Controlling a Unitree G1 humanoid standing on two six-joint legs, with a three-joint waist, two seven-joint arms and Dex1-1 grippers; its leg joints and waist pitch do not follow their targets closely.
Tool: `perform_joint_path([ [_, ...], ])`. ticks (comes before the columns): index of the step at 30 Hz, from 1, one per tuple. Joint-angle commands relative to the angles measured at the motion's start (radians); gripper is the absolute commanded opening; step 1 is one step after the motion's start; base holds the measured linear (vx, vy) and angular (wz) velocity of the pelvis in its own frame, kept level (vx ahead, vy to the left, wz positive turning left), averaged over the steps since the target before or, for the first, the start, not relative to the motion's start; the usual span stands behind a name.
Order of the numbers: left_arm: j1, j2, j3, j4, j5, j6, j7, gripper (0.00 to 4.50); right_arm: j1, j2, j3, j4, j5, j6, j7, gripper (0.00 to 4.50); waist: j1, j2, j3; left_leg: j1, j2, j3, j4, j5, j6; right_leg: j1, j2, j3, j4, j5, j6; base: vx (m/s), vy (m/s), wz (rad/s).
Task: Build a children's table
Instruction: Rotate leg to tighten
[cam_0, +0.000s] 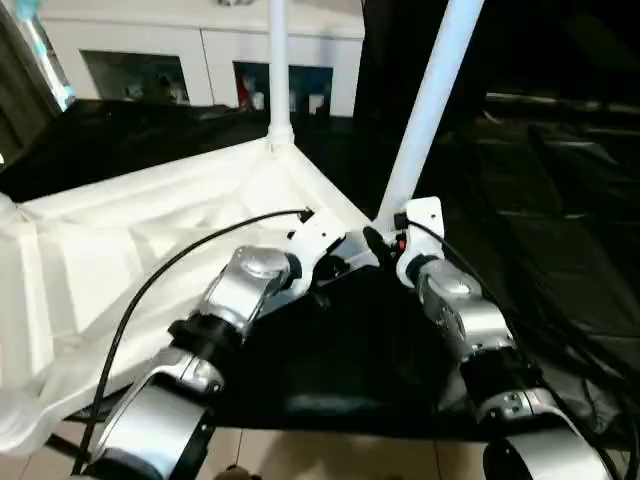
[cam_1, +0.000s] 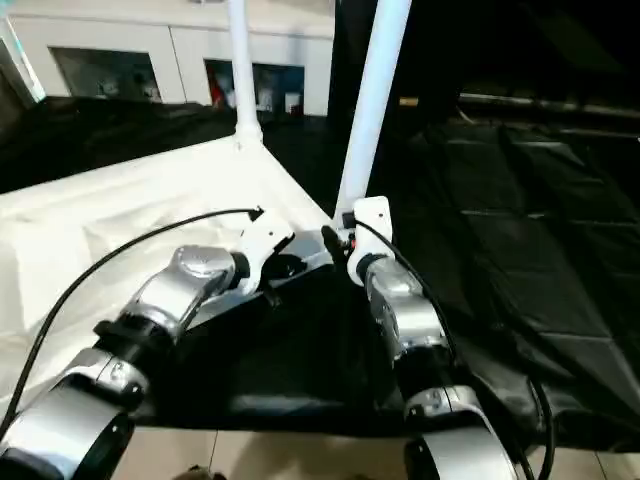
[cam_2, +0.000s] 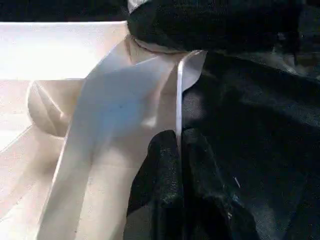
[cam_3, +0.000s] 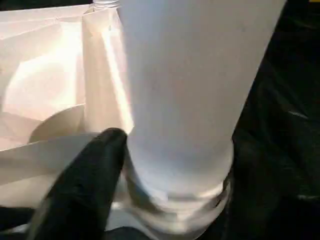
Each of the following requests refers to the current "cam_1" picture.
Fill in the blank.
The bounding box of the white plastic table leg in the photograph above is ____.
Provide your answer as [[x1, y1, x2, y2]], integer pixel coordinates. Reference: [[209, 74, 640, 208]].
[[226, 0, 267, 147], [331, 0, 415, 232]]

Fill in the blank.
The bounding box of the white plastic table top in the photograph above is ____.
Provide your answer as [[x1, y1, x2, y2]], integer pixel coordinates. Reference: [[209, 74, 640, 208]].
[[0, 131, 342, 412]]

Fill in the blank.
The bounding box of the black work surface mat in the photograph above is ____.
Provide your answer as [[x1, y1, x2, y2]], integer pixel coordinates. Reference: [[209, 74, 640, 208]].
[[0, 94, 640, 454]]

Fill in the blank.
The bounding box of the brown round robot part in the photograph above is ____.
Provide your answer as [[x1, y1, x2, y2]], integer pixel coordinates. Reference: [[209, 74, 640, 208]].
[[182, 464, 226, 480]]

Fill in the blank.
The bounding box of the long dark metal rod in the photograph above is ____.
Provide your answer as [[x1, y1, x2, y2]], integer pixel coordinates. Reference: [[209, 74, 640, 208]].
[[458, 91, 640, 118]]

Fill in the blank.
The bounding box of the black backdrop cloth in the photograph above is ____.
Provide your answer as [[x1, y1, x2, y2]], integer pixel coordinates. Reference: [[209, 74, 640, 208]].
[[329, 0, 640, 101]]

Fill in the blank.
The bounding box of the white glass-door cabinet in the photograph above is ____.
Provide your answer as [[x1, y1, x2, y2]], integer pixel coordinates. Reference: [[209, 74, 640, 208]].
[[7, 0, 337, 119]]

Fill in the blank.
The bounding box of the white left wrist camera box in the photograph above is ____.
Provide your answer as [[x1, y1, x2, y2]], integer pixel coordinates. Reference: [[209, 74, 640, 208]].
[[233, 206, 297, 297]]

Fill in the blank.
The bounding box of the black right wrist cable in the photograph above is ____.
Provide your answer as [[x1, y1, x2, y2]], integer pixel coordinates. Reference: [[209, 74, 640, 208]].
[[351, 218, 557, 480]]

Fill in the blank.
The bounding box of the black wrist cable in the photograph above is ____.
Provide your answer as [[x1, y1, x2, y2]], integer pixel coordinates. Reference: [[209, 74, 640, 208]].
[[0, 204, 266, 419], [351, 218, 557, 480]]

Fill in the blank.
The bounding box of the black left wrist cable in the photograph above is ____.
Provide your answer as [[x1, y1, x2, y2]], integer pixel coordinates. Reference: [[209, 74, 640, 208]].
[[0, 204, 266, 419]]

